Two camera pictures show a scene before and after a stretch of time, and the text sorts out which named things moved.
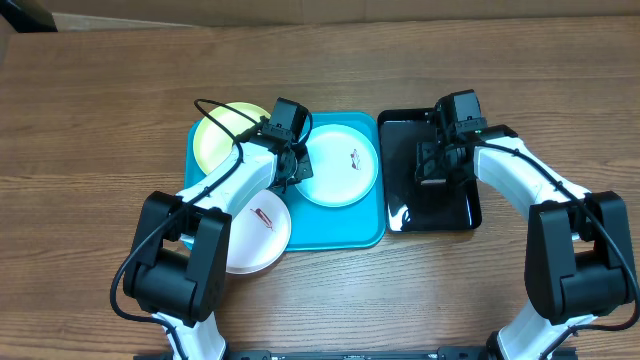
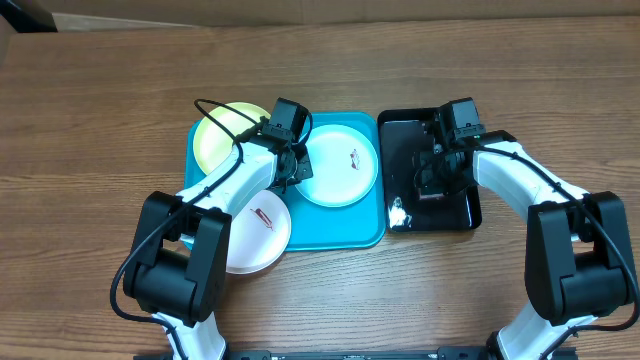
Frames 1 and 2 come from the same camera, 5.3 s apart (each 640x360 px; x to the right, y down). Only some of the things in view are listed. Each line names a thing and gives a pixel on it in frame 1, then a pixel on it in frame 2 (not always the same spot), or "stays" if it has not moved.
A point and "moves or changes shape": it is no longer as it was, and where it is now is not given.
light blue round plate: x=344 y=165 stays
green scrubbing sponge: x=432 y=181 moves or changes shape
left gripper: x=303 y=166 stays
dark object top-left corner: x=29 y=16 stays
